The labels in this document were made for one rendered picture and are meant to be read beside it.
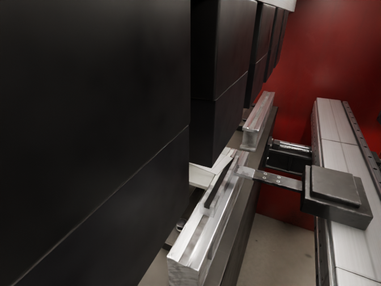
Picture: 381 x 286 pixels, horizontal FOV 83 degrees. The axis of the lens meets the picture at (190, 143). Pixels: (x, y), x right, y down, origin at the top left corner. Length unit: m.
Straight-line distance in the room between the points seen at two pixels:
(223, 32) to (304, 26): 1.09
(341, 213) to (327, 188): 0.05
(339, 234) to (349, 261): 0.05
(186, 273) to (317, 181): 0.31
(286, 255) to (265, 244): 0.14
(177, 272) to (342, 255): 0.28
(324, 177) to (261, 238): 1.22
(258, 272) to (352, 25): 1.37
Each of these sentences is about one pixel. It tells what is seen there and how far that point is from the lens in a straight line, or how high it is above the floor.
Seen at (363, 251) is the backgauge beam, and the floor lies 0.98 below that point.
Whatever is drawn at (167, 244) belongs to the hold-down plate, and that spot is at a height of 0.90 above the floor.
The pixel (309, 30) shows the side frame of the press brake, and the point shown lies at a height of 1.26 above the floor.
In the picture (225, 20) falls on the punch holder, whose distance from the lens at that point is 0.21.
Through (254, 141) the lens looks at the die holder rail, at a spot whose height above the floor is 0.91.
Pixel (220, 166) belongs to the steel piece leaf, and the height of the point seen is 1.00.
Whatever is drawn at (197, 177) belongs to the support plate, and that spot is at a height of 1.00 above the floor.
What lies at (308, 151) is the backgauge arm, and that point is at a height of 0.86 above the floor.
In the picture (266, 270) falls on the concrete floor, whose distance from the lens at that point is 1.58.
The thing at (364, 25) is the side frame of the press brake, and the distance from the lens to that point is 1.30.
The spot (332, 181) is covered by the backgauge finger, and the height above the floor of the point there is 1.03.
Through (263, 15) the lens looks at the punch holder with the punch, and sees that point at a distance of 0.40.
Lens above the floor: 1.32
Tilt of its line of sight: 30 degrees down
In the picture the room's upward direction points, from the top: straight up
